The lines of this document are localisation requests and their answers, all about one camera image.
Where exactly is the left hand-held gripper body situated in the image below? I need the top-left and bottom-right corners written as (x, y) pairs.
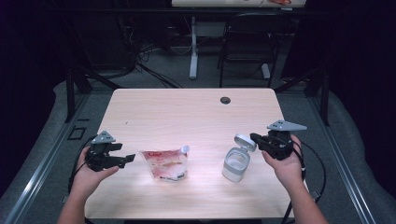
top-left (85, 130), bottom-right (117, 173)

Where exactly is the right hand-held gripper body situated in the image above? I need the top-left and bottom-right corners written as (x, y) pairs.
top-left (264, 119), bottom-right (307, 161)

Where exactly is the white lidded jar with handle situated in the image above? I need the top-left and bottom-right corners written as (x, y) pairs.
top-left (221, 133), bottom-right (258, 183)

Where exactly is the red and white plastic pouch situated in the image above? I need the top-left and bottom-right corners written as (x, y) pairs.
top-left (139, 145), bottom-right (191, 183)

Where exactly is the person's right hand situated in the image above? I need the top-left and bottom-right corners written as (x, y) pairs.
top-left (262, 134), bottom-right (304, 189)

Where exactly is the person's left hand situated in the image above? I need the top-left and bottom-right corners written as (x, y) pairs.
top-left (69, 147), bottom-right (120, 200)

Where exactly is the black metal stand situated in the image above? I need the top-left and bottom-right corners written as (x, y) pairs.
top-left (274, 66), bottom-right (331, 127)
top-left (64, 66), bottom-right (122, 124)

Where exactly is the black folding chair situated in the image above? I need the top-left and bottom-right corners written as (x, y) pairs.
top-left (218, 12), bottom-right (295, 89)

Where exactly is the white-legged background desk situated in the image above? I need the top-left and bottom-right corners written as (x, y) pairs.
top-left (171, 0), bottom-right (307, 80)

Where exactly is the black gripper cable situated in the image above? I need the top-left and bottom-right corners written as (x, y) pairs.
top-left (281, 139), bottom-right (327, 224)
top-left (67, 135), bottom-right (97, 195)

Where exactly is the aluminium floor rail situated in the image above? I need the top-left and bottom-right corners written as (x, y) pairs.
top-left (306, 92), bottom-right (379, 224)
top-left (2, 92), bottom-right (92, 224)

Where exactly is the tangle of black floor cables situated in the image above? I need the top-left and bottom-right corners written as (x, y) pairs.
top-left (118, 18), bottom-right (185, 90)

